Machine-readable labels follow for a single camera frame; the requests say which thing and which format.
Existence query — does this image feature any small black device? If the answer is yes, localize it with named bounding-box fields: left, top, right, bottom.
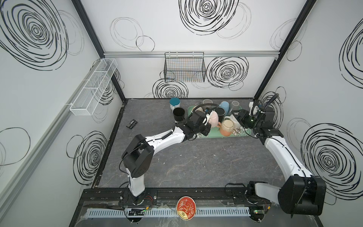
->
left=126, top=119, right=138, bottom=129

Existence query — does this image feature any pink mug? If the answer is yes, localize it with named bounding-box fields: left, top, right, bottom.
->
left=208, top=111, right=221, bottom=128

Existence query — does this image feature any white speckled mug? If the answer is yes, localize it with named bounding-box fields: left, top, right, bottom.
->
left=225, top=115, right=237, bottom=122

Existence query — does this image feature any black and white mug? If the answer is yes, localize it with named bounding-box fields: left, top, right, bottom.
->
left=173, top=107, right=185, bottom=123

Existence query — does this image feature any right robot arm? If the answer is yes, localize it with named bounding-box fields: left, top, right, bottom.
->
left=232, top=107, right=326, bottom=216

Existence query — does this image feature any white slotted cable duct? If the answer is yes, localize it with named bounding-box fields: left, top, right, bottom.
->
left=84, top=207, right=250, bottom=218

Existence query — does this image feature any white wire shelf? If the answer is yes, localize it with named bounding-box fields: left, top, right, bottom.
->
left=70, top=58, right=118, bottom=116

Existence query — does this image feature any light blue mug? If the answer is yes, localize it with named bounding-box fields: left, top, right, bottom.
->
left=219, top=101, right=230, bottom=116

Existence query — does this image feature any orange peach mug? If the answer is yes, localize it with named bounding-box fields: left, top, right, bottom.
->
left=218, top=119, right=234, bottom=137

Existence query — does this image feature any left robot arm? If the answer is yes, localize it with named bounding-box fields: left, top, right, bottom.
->
left=121, top=110, right=211, bottom=198

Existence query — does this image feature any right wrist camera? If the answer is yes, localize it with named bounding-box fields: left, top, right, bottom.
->
left=249, top=101, right=259, bottom=115

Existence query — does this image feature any black wire basket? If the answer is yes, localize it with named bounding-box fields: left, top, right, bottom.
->
left=163, top=52, right=207, bottom=83

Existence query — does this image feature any teal and white mug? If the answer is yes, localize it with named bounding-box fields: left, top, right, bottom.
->
left=169, top=97, right=181, bottom=111

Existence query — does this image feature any green floral tray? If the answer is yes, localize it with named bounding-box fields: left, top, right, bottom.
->
left=188, top=106, right=249, bottom=139

